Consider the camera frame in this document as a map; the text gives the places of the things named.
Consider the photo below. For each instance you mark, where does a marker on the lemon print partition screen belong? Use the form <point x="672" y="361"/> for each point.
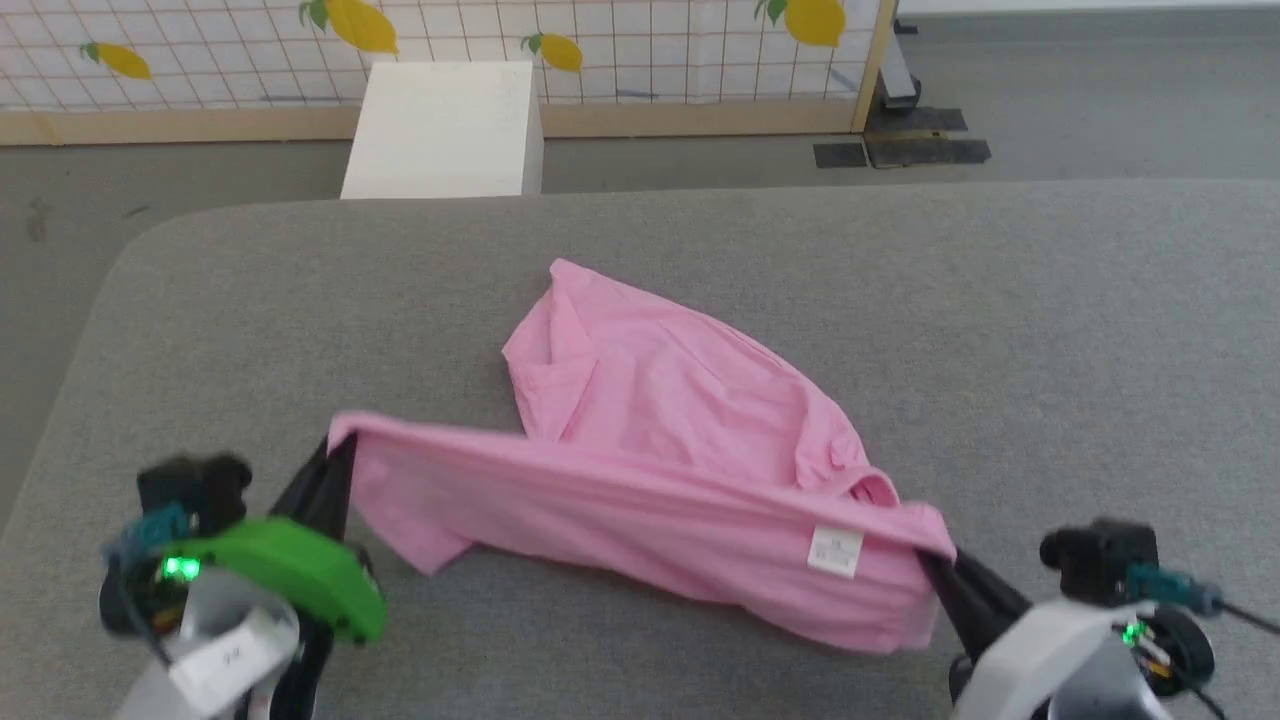
<point x="200" y="90"/>

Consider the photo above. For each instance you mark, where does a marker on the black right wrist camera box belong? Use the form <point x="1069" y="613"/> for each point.
<point x="1100" y="560"/>

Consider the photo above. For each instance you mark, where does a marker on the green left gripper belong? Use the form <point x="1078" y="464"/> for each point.
<point x="290" y="570"/>

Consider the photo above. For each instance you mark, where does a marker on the white square box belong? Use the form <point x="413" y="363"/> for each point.
<point x="440" y="130"/>

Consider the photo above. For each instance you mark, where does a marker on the small black floor mat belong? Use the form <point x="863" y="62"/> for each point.
<point x="840" y="155"/>

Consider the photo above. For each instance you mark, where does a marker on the black metal screen foot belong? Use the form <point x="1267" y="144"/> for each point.
<point x="898" y="75"/>

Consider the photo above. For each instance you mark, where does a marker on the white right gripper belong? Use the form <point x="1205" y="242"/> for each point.
<point x="1030" y="660"/>

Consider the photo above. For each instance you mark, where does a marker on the pink shirt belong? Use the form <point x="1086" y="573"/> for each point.
<point x="650" y="470"/>

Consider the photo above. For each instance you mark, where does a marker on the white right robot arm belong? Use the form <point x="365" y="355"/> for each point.
<point x="1110" y="695"/>

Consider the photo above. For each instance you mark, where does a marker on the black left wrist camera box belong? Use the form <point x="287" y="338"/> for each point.
<point x="195" y="490"/>

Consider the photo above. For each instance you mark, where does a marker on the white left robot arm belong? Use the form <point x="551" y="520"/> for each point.
<point x="220" y="650"/>

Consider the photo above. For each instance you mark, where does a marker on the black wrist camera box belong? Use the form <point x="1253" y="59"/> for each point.
<point x="195" y="490"/>
<point x="1100" y="560"/>

